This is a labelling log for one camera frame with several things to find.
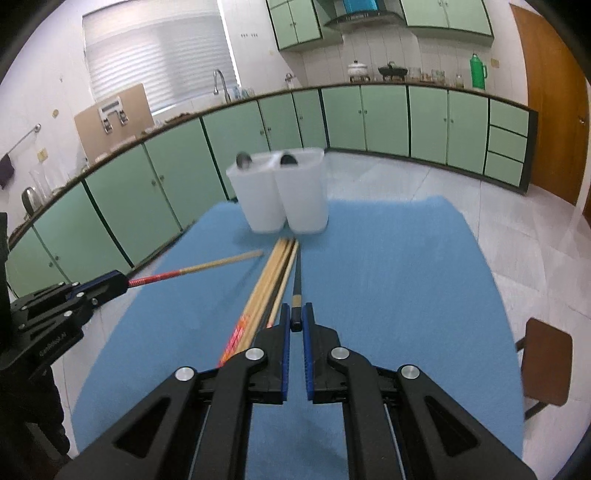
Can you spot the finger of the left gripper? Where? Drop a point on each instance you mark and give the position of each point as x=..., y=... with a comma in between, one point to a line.
x=105, y=287

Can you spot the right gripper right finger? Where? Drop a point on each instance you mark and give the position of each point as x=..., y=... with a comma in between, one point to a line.
x=399, y=424

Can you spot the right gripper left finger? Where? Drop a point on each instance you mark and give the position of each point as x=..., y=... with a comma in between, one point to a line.
x=194, y=425

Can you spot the red-handled bamboo chopstick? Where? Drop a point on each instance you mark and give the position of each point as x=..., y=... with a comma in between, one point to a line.
x=138, y=282

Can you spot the plain bamboo chopstick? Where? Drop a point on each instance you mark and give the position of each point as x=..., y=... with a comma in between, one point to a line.
x=284, y=277
x=263, y=294

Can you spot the black chopstick gold band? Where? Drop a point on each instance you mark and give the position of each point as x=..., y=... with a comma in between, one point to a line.
x=296, y=324

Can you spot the red orange patterned chopstick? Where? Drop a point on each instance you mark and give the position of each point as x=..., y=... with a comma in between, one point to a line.
x=249, y=313

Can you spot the green lower kitchen cabinets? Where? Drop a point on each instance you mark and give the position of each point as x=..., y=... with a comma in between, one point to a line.
x=124, y=210

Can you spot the green kitchen cabinets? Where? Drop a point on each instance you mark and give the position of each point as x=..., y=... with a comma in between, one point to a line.
x=300, y=25
x=124, y=210

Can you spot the green upper kitchen cabinets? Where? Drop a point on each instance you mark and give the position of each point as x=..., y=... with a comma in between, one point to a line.
x=300, y=25

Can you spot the cardboard board with latches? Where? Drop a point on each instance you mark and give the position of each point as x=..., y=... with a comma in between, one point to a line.
x=109, y=123

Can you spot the brown stool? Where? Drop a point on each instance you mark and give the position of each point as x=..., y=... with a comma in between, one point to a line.
x=546, y=367

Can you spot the dark spoon left compartment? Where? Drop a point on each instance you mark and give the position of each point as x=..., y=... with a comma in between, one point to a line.
x=243, y=160

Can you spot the dark spoon compartment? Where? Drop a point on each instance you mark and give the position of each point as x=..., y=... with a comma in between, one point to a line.
x=288, y=160
x=243, y=160

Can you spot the white double utensil holder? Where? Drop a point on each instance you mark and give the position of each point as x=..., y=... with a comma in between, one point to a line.
x=273, y=196

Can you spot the dark spoon right compartment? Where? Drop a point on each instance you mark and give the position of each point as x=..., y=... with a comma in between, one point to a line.
x=288, y=160

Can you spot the chrome faucet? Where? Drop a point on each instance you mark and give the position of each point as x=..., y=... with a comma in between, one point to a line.
x=220, y=86

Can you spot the window blind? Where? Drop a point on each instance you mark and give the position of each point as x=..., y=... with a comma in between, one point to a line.
x=171, y=48

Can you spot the white pot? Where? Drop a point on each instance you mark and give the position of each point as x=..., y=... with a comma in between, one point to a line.
x=358, y=72

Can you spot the black wok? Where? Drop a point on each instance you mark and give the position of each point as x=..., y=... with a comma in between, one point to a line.
x=393, y=73

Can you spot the range hood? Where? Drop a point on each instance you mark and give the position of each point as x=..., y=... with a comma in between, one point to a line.
x=345, y=16

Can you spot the green thermos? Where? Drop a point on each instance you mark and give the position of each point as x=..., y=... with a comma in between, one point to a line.
x=479, y=72

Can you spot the brown wooden door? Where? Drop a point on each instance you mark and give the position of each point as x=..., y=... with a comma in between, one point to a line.
x=557, y=90

